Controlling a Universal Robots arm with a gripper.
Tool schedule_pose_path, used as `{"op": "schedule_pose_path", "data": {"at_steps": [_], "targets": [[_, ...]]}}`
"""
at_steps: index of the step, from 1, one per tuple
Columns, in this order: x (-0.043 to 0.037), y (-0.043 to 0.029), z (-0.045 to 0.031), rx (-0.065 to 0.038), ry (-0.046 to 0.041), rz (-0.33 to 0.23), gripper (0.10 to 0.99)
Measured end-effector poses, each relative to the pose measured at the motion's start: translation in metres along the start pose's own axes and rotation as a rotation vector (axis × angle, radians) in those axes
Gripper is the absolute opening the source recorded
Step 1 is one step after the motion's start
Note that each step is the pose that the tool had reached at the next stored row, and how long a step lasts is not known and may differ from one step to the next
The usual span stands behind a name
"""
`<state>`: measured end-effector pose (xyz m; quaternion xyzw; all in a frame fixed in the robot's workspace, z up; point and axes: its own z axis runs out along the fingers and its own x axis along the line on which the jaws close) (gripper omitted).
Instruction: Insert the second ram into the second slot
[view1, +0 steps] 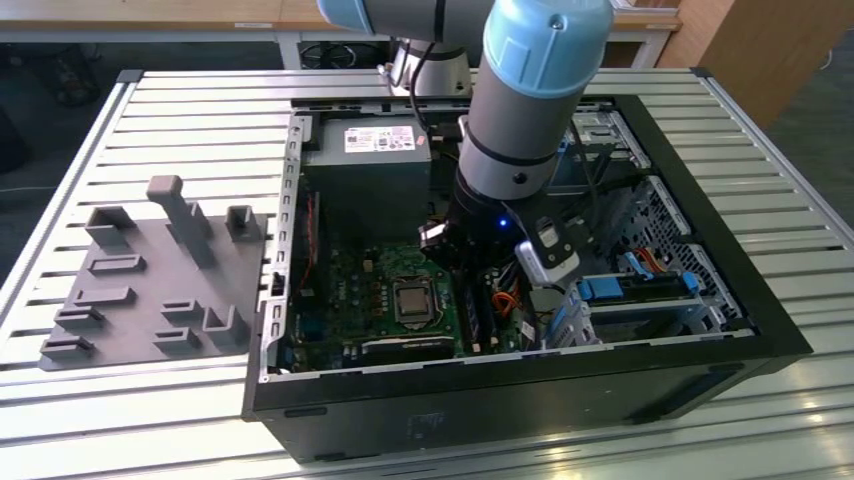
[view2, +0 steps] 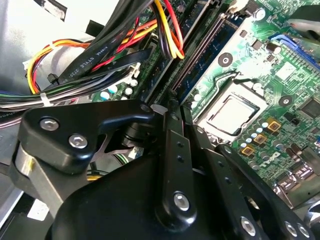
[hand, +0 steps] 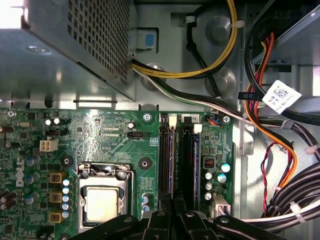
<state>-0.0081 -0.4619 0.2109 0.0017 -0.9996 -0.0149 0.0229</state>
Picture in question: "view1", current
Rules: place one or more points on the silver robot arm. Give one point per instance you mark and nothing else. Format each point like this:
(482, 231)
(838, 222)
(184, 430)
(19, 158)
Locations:
(527, 125)

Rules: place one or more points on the CPU socket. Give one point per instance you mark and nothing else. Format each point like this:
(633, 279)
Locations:
(414, 282)

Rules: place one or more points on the silver CPU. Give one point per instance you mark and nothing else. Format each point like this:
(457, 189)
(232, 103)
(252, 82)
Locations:
(414, 302)

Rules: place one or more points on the silver power supply unit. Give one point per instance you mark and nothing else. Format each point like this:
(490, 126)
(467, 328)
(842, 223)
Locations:
(367, 200)

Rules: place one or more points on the green motherboard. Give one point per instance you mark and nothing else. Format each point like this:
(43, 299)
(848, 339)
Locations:
(361, 280)

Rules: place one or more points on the hard disk in blue carrier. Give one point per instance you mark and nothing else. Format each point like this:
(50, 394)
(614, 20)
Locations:
(607, 290)

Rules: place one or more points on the graphics card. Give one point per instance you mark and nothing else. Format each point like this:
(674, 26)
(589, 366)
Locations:
(407, 346)

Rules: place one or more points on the perforated metal drive cage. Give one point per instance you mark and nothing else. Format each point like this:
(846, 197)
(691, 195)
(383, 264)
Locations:
(667, 215)

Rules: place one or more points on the black PC case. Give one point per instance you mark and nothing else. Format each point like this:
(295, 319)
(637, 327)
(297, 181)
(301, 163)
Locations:
(467, 410)

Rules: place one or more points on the grey parts rack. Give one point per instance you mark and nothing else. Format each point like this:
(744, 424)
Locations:
(147, 325)

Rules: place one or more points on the wooden cabinet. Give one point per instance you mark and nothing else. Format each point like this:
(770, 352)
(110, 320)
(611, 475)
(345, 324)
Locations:
(768, 50)

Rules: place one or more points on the wooden top desk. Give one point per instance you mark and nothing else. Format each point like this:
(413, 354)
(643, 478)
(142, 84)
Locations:
(134, 12)

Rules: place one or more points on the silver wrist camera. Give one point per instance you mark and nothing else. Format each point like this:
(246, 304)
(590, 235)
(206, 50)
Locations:
(557, 276)

